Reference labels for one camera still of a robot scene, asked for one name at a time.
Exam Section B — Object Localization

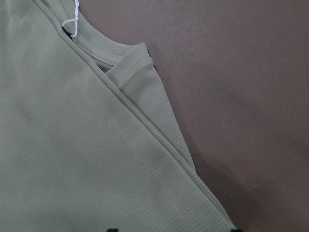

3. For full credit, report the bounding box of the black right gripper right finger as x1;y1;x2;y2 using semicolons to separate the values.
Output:
230;229;243;232

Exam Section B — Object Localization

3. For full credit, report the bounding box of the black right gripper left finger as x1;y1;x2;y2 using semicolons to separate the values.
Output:
106;228;119;232

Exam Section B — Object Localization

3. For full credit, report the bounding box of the olive green long-sleeve shirt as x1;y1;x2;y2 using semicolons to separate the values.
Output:
0;0;235;232

